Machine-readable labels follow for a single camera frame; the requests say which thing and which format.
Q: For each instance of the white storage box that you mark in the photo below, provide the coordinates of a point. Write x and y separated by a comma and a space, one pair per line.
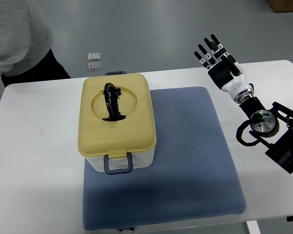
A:
114, 166

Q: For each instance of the person in grey sweater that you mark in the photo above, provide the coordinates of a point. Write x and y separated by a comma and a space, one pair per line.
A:
25, 45

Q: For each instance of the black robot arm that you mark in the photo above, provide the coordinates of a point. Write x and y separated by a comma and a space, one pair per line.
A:
273, 128

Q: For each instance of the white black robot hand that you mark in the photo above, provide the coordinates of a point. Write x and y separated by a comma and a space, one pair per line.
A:
226, 74

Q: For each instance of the white table leg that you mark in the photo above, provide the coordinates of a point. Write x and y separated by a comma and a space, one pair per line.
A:
252, 227

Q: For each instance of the upper silver floor plate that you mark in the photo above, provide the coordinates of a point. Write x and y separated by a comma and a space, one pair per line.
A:
94, 56

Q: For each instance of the yellow box lid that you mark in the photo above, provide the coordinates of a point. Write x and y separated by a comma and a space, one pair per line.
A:
116, 116

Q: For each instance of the lower silver floor plate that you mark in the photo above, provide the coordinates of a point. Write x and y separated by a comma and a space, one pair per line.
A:
94, 66

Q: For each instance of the brown cardboard box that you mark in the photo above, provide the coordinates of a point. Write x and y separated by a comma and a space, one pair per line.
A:
281, 6

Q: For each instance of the silver floor plate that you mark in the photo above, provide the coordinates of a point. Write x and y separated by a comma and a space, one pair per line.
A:
94, 66
94, 56

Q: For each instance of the blue cushion mat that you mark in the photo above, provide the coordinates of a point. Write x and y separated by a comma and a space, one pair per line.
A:
192, 174

